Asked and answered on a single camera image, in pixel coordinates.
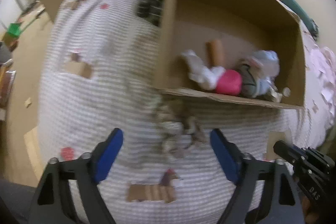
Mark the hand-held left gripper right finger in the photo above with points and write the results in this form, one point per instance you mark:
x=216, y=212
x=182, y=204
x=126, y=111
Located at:
x=224, y=155

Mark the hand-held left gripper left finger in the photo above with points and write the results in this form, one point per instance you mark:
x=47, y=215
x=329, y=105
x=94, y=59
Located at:
x=109, y=153

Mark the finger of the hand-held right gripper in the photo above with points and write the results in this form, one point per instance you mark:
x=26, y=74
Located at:
x=287, y=151

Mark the brown scrunchie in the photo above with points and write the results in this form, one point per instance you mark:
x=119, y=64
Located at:
x=178, y=132

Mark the cream scrunchie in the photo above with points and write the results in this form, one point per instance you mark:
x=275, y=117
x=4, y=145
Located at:
x=273, y=92

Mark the pink soft sponge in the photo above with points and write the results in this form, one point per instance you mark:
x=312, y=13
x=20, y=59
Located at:
x=228, y=82

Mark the grey blue sock ball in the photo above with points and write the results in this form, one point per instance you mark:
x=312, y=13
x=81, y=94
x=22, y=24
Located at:
x=248, y=79

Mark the white socks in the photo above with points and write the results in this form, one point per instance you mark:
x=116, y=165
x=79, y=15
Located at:
x=202, y=71

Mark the light blue cloth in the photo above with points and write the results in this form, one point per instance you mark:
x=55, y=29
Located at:
x=265, y=61

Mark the peach cloth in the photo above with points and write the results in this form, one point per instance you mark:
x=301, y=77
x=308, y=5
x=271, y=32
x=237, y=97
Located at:
x=215, y=52

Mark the person's right hand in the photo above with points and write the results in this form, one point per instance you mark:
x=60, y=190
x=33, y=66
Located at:
x=308, y=209

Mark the checked printed bedsheet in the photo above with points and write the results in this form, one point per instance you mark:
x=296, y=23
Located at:
x=105, y=87

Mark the pink cloth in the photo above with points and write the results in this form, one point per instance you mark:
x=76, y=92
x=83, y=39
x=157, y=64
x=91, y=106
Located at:
x=324, y=77

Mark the person's grey trouser leg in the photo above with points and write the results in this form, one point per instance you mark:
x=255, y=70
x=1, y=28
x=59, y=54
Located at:
x=15, y=203

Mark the teal pillow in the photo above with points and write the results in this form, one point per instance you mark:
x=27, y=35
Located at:
x=288, y=1

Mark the green dustpan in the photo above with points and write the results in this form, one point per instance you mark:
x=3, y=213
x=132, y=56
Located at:
x=15, y=29

